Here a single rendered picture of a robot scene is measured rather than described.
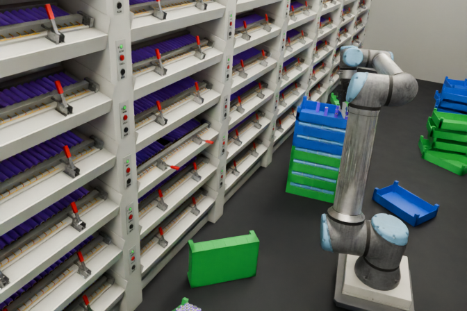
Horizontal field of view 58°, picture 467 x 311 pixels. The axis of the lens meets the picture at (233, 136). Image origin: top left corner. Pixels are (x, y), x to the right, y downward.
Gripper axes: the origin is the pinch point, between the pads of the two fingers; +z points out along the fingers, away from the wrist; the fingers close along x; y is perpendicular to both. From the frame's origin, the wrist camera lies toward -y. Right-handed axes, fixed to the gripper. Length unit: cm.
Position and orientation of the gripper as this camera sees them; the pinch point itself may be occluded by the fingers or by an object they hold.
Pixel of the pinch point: (347, 116)
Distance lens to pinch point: 234.0
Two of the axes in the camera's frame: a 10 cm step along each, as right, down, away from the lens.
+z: -0.1, 9.8, 1.9
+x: -9.8, 0.3, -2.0
